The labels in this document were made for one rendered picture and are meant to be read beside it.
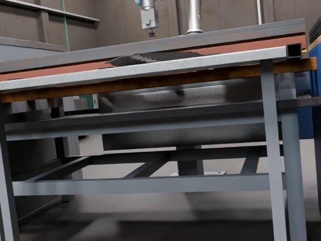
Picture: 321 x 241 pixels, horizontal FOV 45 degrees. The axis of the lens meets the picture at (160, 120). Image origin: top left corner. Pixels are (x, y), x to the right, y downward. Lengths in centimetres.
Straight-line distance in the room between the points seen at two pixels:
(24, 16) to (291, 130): 1137
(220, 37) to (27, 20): 1123
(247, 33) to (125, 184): 80
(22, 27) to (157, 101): 1013
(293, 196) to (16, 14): 1124
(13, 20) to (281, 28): 1094
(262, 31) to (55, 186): 112
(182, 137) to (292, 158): 99
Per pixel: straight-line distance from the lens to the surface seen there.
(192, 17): 265
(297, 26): 153
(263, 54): 120
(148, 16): 233
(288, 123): 154
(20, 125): 184
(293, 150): 156
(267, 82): 131
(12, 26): 1203
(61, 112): 259
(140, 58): 131
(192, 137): 238
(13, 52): 251
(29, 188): 196
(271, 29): 153
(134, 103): 247
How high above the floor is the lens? 67
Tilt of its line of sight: 5 degrees down
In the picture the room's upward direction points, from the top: 6 degrees counter-clockwise
